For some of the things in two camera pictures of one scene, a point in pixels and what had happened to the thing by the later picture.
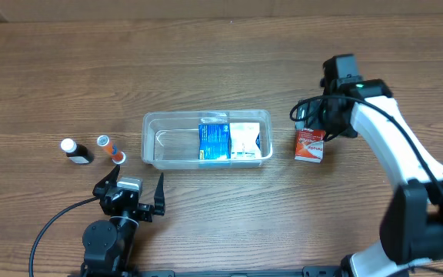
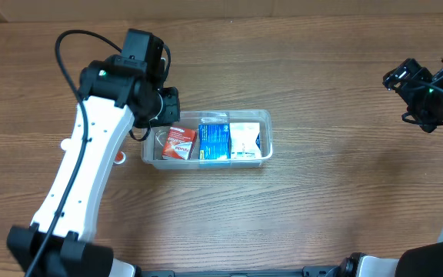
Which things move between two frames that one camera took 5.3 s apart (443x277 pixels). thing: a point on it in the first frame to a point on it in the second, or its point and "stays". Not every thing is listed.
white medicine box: x=243 y=136 stays
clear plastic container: x=207 y=140 stays
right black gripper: x=312 y=117 to x=432 y=120
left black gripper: x=150 y=211 to x=167 y=113
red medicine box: x=309 y=145 to x=180 y=144
